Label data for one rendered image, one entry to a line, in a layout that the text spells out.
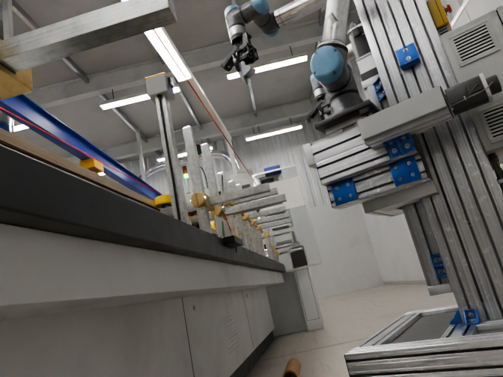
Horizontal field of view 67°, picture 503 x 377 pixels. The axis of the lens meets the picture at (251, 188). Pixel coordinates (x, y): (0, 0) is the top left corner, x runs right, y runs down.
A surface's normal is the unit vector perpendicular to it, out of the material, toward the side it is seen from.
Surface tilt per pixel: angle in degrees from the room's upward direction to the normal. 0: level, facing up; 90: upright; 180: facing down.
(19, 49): 90
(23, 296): 90
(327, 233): 90
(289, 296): 90
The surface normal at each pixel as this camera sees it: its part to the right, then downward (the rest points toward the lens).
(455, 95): -0.57, -0.10
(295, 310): -0.17, -0.23
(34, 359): 0.96, -0.24
